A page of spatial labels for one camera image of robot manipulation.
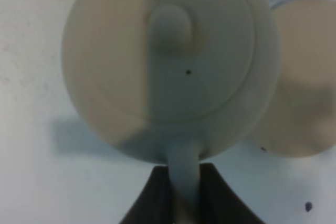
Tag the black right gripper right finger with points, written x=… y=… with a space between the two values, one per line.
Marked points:
x=217 y=203

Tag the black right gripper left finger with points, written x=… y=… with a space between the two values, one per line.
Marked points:
x=158 y=202

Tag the beige ceramic teapot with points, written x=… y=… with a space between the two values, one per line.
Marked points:
x=171 y=82

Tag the beige teapot saucer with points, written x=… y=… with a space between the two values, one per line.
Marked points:
x=300 y=120

